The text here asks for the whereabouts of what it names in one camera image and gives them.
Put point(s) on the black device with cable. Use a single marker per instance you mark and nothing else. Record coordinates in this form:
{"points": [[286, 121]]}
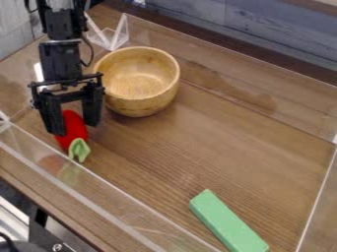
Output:
{"points": [[41, 241]]}

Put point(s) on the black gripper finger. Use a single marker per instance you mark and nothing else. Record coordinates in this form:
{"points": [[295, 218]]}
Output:
{"points": [[51, 114], [92, 104]]}

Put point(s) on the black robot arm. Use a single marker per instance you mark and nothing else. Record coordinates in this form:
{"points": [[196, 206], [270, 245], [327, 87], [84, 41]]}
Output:
{"points": [[64, 24]]}

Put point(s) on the clear acrylic corner bracket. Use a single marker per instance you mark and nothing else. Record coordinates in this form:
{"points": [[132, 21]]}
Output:
{"points": [[107, 38]]}

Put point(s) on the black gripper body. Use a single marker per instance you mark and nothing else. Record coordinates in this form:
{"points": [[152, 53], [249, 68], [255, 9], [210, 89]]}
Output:
{"points": [[63, 77]]}

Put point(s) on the red plush strawberry green stem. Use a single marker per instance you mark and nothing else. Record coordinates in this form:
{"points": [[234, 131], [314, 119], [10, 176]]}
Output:
{"points": [[73, 140]]}

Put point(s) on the green rectangular block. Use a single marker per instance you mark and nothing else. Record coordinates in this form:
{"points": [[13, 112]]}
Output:
{"points": [[227, 227]]}

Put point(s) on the wooden bowl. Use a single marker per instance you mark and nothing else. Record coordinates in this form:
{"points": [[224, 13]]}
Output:
{"points": [[140, 77]]}

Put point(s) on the clear acrylic front panel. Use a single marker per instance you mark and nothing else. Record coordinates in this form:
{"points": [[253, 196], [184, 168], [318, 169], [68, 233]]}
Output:
{"points": [[97, 210]]}

